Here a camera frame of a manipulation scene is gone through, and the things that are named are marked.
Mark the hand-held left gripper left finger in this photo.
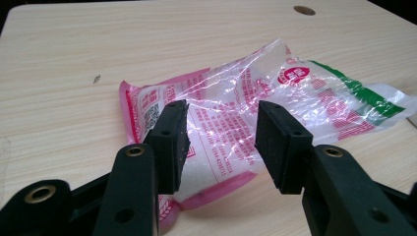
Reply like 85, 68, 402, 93
92, 99, 191, 236

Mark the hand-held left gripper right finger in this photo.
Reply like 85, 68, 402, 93
255, 100, 417, 236

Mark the pink white green plastic bag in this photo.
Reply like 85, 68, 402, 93
118, 38, 417, 235

